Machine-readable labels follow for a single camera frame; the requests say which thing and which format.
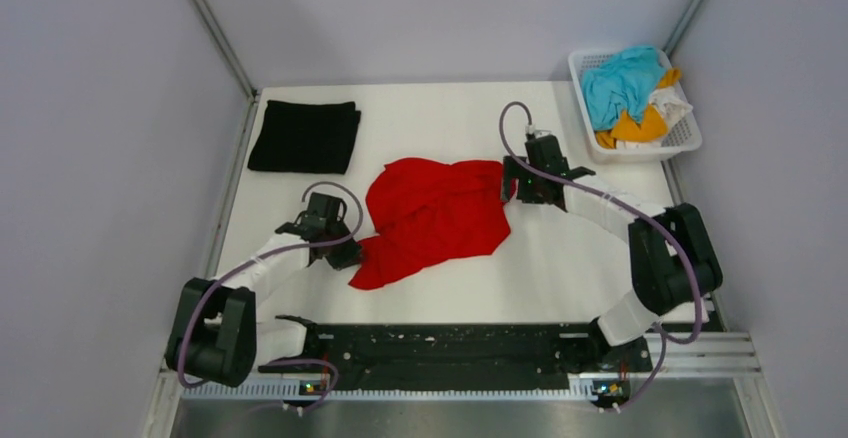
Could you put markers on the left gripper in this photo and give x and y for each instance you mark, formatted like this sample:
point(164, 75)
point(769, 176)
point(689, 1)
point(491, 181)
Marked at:
point(350, 256)

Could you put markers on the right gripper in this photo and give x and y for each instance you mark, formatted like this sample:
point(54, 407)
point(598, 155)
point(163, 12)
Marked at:
point(514, 171)

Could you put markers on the red t shirt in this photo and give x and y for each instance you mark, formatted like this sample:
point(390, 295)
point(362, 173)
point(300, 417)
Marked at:
point(425, 213)

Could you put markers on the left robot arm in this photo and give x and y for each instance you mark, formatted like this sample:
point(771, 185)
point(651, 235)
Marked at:
point(217, 335)

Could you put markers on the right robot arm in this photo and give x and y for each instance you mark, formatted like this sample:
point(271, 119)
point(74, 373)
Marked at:
point(672, 261)

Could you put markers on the folded black t shirt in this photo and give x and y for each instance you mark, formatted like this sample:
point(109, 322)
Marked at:
point(306, 138)

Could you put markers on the white plastic laundry basket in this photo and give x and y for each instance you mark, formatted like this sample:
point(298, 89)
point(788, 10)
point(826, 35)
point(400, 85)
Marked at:
point(683, 135)

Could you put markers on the orange t shirt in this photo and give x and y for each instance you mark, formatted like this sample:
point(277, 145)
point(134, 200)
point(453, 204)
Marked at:
point(670, 79)

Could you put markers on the light blue t shirt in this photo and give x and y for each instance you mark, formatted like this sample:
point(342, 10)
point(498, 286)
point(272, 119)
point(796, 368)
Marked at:
point(623, 83)

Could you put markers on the white t shirt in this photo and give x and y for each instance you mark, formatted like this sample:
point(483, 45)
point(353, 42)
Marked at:
point(666, 108)

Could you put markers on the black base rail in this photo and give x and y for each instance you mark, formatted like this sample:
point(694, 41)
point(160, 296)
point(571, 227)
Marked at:
point(463, 357)

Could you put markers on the aluminium frame rail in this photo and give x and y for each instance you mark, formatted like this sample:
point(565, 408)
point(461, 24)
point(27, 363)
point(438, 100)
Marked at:
point(713, 355)

